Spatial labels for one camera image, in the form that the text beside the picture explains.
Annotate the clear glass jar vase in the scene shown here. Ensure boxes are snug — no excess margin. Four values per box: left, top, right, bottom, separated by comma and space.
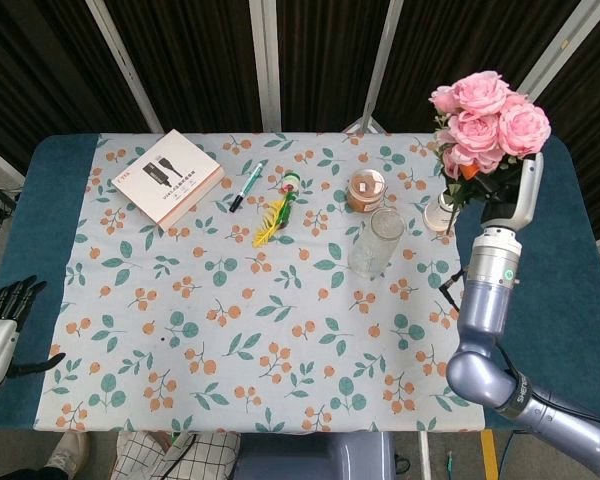
347, 208, 407, 280

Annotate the pink rose bouquet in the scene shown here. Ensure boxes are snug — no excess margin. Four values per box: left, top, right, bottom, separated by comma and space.
429, 70, 552, 236

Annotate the jar of brown powder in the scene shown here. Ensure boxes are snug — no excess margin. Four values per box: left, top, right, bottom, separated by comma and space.
345, 168, 387, 214

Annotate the white cable product box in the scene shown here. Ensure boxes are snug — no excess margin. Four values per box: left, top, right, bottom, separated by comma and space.
110, 128, 226, 233

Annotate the white table leg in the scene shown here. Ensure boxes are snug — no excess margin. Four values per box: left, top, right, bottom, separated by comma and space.
418, 432, 432, 480

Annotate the beige shoe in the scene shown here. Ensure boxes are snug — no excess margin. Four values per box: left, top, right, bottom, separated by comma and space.
44, 432, 91, 480

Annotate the blue table cover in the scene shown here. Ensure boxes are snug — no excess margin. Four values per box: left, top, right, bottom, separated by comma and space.
0, 132, 600, 434

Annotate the green and black pen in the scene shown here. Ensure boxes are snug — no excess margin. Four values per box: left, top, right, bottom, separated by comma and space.
228, 160, 265, 214

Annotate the floral print tablecloth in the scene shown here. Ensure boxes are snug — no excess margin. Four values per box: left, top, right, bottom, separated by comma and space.
32, 130, 485, 434

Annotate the white plastic bottle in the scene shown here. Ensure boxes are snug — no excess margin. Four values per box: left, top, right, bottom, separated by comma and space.
423, 193, 462, 234

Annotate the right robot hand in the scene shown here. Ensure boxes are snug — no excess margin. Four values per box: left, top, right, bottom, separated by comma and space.
462, 152, 545, 232

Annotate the metal tripod stand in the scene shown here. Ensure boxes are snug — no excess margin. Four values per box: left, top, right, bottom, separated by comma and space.
342, 97, 384, 135

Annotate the yellow green feather toy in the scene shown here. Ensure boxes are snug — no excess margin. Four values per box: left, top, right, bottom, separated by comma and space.
251, 171, 302, 248

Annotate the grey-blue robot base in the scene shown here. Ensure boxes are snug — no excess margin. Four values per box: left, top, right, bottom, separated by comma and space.
234, 432, 399, 480

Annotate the white partition frame post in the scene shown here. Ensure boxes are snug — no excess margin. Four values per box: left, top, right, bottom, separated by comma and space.
85, 0, 165, 134
248, 0, 282, 134
0, 138, 26, 189
517, 0, 597, 99
362, 0, 406, 126

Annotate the white checked fabric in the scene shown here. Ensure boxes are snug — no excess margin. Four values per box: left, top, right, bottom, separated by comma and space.
110, 430, 242, 480

